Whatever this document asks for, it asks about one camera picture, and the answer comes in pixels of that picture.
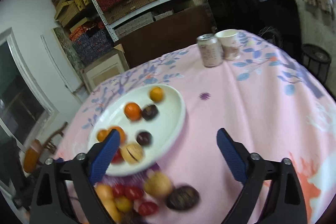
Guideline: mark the yellow oval fruit upper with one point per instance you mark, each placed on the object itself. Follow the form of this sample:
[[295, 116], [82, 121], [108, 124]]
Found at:
[[104, 192]]

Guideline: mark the white oval plate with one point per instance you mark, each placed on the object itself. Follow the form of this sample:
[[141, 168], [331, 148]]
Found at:
[[164, 128]]

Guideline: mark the orange tangerine plate left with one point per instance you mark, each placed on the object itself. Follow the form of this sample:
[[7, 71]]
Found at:
[[121, 132]]

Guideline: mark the dark wooden board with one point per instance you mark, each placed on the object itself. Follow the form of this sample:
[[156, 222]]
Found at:
[[169, 34]]

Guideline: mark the wooden chair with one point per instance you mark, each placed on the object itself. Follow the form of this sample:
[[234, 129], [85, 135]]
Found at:
[[36, 149]]

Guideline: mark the black chair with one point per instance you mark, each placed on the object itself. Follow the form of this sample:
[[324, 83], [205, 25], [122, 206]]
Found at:
[[276, 21]]

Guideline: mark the large dark water chestnut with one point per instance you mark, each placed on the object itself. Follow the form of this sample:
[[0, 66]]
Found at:
[[182, 198]]

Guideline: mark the dark purple plum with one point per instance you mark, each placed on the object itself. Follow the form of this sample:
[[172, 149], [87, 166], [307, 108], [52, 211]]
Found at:
[[144, 138]]

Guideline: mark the yellow oval fruit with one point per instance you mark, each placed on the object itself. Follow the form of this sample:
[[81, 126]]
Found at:
[[112, 210], [104, 192]]

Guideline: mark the white paper cup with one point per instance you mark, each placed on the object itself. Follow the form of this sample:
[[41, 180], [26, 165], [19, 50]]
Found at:
[[229, 42]]

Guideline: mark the pink deer tablecloth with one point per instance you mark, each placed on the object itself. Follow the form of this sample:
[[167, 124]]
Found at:
[[265, 100]]

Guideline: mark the framed picture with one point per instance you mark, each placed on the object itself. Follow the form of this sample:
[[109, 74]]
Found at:
[[111, 64]]

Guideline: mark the small orange kumquat plate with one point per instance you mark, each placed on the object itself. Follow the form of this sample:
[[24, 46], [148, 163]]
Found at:
[[102, 134]]

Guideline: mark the yellow-orange citrus fruit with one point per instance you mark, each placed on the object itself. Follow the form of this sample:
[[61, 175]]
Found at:
[[156, 94]]

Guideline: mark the pink drink can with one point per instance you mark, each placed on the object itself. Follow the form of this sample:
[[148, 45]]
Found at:
[[210, 49]]

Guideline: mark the orange tangerine on plate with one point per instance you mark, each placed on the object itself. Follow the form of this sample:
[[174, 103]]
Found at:
[[132, 111]]

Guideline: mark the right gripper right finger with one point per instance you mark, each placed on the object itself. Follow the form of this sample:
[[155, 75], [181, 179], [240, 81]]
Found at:
[[234, 154]]

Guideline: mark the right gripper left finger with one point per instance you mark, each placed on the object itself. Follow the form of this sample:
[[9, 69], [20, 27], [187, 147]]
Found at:
[[100, 156]]

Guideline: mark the red cherry tomato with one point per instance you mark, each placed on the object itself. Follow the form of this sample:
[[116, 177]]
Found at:
[[118, 190], [133, 193], [147, 208]]

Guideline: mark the large yellow round fruit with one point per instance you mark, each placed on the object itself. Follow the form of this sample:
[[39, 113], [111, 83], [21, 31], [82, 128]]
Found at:
[[158, 185]]

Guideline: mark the striped pepino melon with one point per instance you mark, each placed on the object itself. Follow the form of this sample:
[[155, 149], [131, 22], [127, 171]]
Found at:
[[132, 153]]

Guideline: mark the red apple plum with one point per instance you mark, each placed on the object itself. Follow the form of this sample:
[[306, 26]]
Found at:
[[118, 158]]

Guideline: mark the small dark chestnut on plate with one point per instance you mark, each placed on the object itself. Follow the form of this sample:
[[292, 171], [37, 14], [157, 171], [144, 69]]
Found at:
[[149, 112]]

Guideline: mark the small yellow loquat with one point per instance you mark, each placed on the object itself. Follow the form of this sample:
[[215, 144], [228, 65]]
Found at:
[[123, 204]]

